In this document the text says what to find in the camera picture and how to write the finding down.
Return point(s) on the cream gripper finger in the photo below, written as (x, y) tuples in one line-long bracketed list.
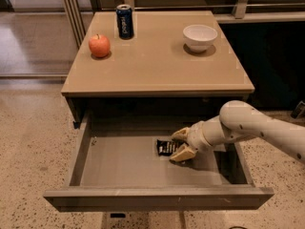
[(184, 152), (181, 134)]

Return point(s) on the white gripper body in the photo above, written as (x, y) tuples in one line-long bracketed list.
[(194, 136)]

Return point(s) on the black rxbar chocolate wrapper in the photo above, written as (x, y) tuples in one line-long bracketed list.
[(167, 147)]

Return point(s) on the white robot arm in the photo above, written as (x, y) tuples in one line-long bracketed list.
[(237, 121)]

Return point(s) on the beige cabinet with top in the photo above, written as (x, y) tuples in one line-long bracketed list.
[(155, 62)]

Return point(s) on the open grey top drawer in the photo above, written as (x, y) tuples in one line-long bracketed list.
[(117, 168)]

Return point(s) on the black object at right edge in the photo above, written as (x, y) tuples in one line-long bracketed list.
[(299, 110)]

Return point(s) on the white ceramic bowl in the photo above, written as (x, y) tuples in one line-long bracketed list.
[(199, 38)]

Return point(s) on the red apple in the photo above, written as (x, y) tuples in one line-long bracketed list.
[(99, 45)]

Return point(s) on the blue pepsi can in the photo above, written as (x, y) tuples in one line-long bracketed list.
[(124, 21)]

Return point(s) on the wooden shelf with metal rails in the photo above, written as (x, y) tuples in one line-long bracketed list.
[(197, 0)]

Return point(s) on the metal frame post left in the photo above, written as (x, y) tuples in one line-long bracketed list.
[(74, 15)]

